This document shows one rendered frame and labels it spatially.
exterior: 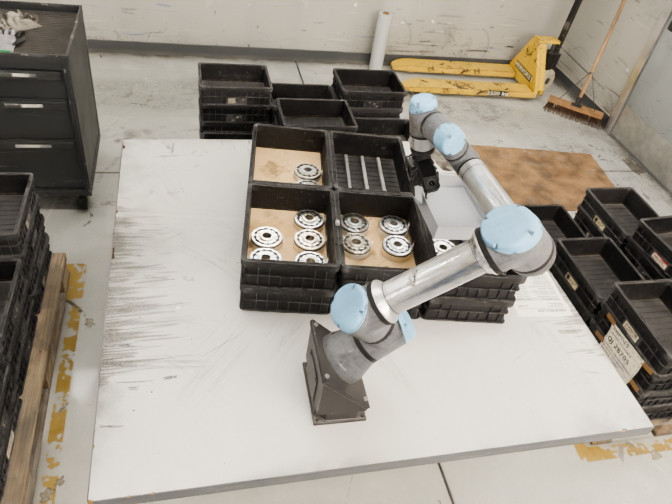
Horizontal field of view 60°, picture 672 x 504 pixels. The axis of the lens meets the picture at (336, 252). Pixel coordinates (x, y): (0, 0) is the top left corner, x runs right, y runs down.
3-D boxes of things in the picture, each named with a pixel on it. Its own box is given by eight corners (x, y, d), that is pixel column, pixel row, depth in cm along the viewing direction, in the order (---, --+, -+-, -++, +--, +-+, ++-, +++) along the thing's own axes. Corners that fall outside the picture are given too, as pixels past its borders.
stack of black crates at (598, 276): (623, 345, 279) (659, 296, 256) (568, 350, 271) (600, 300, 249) (581, 285, 307) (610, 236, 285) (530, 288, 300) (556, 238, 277)
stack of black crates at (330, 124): (335, 166, 358) (346, 99, 329) (345, 195, 337) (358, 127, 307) (270, 166, 348) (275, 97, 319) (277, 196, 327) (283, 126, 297)
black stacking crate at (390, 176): (408, 221, 217) (415, 196, 209) (329, 215, 213) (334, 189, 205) (394, 161, 246) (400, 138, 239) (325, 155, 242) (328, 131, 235)
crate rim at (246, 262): (339, 273, 177) (341, 267, 175) (240, 266, 173) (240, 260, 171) (333, 194, 206) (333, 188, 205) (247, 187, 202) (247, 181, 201)
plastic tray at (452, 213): (494, 240, 178) (499, 227, 175) (433, 239, 173) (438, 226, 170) (463, 187, 198) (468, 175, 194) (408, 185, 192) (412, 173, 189)
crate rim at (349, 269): (435, 278, 181) (437, 273, 179) (340, 273, 177) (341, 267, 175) (415, 200, 211) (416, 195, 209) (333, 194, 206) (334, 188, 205)
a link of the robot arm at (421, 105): (419, 110, 153) (403, 96, 159) (419, 145, 161) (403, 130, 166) (445, 101, 155) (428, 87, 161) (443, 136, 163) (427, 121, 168)
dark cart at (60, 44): (95, 215, 316) (67, 55, 257) (3, 217, 305) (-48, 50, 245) (103, 153, 358) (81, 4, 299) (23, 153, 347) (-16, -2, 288)
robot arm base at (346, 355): (362, 390, 161) (391, 373, 158) (329, 372, 151) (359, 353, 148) (349, 347, 172) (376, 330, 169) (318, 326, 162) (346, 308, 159)
